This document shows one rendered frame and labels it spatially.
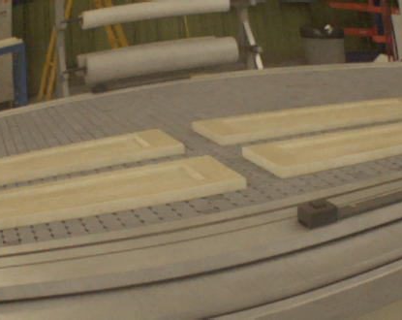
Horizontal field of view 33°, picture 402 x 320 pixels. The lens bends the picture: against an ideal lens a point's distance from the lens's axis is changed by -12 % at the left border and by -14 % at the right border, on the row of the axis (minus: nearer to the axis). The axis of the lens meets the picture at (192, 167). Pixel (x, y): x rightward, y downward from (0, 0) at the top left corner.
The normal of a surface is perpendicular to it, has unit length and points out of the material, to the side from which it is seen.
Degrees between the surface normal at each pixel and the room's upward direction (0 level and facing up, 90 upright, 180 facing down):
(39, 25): 90
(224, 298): 0
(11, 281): 0
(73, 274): 0
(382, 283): 90
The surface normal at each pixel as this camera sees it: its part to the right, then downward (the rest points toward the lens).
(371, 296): 0.32, 0.22
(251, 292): -0.09, -0.96
